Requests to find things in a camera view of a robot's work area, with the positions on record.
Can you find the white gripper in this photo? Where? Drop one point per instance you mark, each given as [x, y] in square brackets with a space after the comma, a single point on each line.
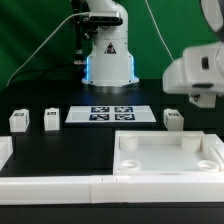
[199, 73]

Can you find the white square tabletop part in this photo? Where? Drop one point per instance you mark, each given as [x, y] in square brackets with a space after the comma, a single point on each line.
[143, 153]

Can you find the white fiducial marker plate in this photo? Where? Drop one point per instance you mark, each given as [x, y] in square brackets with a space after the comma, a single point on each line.
[110, 114]

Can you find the white U-shaped obstacle fence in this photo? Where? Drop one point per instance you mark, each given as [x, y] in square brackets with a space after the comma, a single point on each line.
[111, 189]

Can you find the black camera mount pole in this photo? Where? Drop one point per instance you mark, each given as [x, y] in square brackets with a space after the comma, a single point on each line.
[84, 29]

